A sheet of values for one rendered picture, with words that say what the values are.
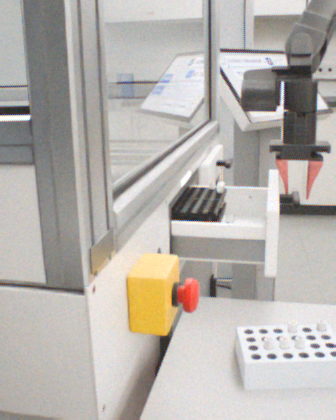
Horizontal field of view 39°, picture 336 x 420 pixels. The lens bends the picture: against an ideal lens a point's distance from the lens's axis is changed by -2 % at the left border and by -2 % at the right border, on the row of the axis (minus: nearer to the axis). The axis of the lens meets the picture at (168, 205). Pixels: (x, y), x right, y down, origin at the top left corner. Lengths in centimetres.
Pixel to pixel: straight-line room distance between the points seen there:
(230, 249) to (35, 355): 37
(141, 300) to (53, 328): 12
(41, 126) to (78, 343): 19
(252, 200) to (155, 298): 49
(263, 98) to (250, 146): 95
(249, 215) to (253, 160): 80
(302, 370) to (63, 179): 36
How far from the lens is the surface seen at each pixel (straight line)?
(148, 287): 52
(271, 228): 71
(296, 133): 82
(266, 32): 438
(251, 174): 178
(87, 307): 43
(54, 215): 41
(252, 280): 191
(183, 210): 79
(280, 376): 60
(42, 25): 39
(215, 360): 65
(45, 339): 46
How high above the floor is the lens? 112
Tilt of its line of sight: 16 degrees down
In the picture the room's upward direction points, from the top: 1 degrees counter-clockwise
